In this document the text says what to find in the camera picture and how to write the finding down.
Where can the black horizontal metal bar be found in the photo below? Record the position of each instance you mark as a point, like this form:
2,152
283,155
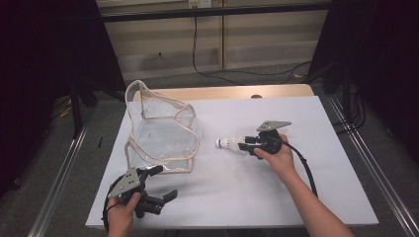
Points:
214,12

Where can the small black stick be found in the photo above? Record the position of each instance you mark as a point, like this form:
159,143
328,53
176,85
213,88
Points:
100,142

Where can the black curtain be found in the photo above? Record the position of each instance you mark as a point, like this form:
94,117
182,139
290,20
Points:
388,49
33,65

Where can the dark round table grommet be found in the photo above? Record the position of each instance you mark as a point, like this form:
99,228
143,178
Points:
256,96

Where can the white table mat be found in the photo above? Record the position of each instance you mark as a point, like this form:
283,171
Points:
230,197

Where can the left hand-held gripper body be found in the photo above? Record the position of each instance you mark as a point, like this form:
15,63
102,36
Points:
128,182

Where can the clear bag with beige trim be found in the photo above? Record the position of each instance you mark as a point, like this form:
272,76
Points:
161,138

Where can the person's left hand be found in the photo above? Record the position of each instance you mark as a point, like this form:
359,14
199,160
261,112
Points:
120,219

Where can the white wall socket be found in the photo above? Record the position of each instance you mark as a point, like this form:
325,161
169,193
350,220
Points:
204,3

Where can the small yellow strip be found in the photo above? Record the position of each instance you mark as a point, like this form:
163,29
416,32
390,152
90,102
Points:
66,112
298,75

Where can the aluminium floor rail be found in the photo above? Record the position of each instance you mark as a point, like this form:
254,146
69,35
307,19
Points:
60,182
371,164

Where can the black metal stand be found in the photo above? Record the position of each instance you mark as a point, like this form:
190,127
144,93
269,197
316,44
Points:
346,98
76,115

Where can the person's right hand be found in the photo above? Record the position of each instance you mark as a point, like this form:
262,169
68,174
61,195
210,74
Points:
283,163

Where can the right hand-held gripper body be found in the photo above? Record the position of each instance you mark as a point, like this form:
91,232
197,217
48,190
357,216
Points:
271,143

